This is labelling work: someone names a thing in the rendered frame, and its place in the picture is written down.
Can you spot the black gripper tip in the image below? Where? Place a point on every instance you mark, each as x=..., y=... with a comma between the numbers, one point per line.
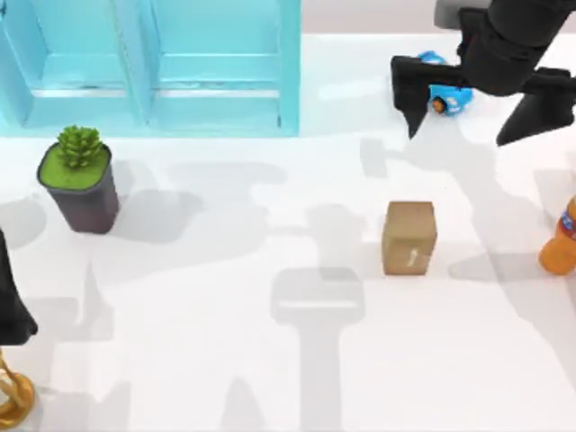
x=13, y=306

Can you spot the blue toy car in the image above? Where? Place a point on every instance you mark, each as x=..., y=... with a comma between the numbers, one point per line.
x=454, y=96

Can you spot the light blue rack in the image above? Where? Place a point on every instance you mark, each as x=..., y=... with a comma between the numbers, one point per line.
x=216, y=67

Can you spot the grey rounded box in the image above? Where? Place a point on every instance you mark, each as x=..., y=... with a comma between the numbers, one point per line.
x=450, y=13

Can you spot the green plant in dark pot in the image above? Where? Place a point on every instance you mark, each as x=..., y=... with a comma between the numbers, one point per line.
x=85, y=198

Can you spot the orange bottle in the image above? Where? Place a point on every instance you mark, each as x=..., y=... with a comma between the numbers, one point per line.
x=560, y=252

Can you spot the brown cardboard box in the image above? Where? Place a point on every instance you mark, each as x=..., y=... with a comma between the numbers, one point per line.
x=408, y=243

